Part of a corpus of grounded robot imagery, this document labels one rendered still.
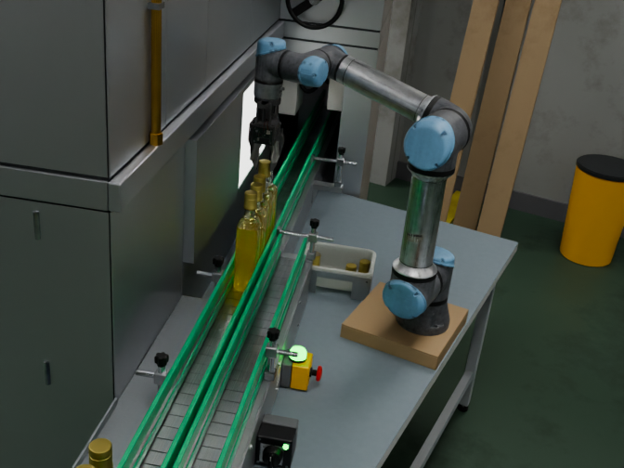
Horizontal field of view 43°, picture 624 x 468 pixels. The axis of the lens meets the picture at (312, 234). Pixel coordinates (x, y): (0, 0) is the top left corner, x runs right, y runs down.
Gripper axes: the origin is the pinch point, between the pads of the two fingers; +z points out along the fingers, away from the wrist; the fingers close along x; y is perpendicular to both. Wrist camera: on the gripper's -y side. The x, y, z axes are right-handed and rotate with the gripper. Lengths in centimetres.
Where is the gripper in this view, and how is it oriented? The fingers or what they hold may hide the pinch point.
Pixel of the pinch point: (264, 164)
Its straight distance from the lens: 222.5
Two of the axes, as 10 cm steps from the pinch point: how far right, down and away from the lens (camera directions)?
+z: -0.9, 8.9, 4.4
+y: -1.6, 4.2, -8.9
